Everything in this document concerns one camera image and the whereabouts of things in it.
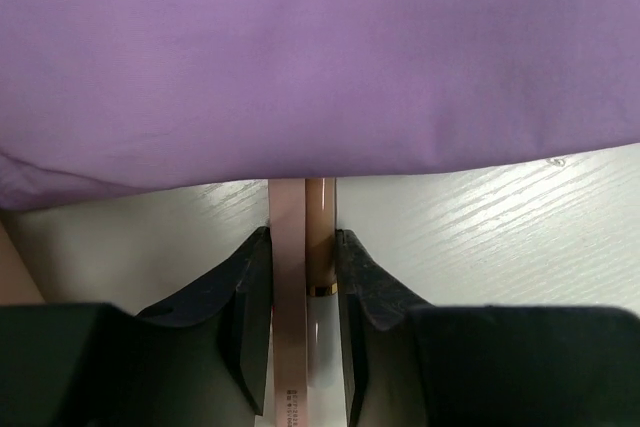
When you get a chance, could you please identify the purple shorts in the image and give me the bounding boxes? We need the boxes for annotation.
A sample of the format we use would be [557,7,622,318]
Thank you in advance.
[1,0,639,209]

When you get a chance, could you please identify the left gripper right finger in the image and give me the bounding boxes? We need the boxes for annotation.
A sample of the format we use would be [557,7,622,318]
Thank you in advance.
[335,230,428,426]

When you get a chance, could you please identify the beige concealer tube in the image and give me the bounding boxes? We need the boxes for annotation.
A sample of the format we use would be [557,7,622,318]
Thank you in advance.
[303,176,346,427]

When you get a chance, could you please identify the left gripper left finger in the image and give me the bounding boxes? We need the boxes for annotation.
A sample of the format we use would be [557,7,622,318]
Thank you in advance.
[137,226,273,415]

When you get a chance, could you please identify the pink hard-shell suitcase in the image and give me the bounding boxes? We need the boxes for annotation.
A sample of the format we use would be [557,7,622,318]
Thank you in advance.
[0,226,44,306]

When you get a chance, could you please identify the pink cosmetic box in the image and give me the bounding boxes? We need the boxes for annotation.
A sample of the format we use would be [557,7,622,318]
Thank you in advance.
[268,179,309,426]

